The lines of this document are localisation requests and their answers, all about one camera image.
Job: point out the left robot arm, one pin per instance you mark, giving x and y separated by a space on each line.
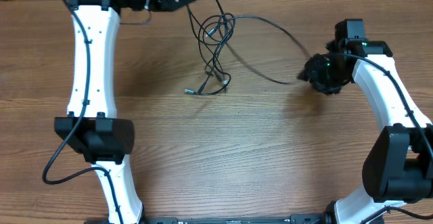
91 127

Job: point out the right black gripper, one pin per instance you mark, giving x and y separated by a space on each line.
312 71

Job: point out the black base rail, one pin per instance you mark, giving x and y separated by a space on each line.
233 220

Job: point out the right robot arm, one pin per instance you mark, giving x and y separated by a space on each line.
398 169

